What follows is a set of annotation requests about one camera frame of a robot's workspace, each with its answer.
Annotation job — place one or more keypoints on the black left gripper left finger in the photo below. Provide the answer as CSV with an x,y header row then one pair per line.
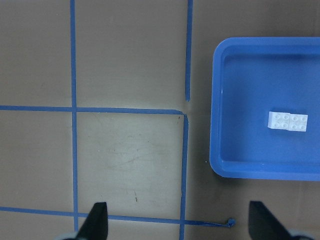
x,y
95,226

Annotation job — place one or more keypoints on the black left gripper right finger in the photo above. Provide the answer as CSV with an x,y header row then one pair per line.
x,y
263,225

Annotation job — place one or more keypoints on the white block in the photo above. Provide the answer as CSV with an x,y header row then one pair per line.
x,y
278,120
298,122

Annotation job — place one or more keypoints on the blue plastic tray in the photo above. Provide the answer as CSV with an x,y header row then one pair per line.
x,y
252,76

